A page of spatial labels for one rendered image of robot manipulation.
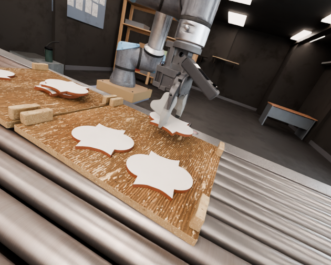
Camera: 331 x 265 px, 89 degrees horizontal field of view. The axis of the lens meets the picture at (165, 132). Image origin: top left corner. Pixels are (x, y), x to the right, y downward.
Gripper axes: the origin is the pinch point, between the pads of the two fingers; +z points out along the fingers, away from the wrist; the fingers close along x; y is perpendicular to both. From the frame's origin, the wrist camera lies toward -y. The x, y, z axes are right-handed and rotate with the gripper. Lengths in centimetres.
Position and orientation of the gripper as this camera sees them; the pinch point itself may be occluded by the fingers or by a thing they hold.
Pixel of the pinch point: (171, 122)
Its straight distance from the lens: 48.3
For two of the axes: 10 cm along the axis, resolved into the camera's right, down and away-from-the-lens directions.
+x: -4.6, 2.6, -8.5
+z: -2.8, 8.7, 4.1
